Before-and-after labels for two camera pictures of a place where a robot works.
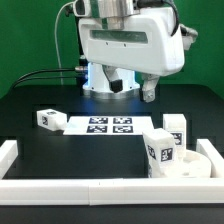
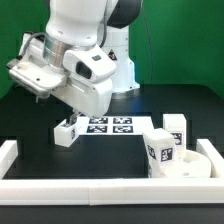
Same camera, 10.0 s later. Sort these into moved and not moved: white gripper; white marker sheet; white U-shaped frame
Moved: white gripper
Not moved: white marker sheet; white U-shaped frame
